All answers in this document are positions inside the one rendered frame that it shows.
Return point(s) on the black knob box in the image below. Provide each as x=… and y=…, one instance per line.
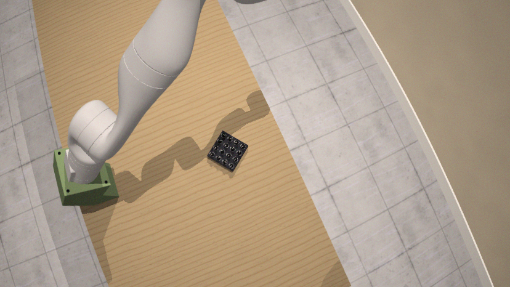
x=229, y=154

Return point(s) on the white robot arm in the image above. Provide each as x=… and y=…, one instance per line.
x=154, y=59

